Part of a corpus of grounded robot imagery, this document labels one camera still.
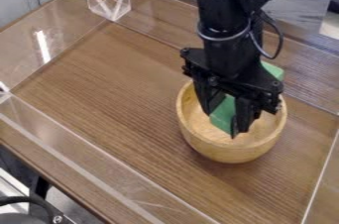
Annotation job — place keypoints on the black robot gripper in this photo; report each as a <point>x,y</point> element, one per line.
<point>225,67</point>

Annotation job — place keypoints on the green rectangular block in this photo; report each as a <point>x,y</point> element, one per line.
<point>224,114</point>

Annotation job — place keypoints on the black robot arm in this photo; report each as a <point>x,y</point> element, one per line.
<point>229,15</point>

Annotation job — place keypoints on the brown wooden bowl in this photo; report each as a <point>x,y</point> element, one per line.
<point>212,142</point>

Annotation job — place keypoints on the black metal table leg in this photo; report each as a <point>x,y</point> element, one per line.
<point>46,210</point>

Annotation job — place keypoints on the clear acrylic corner bracket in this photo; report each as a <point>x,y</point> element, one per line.
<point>110,9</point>

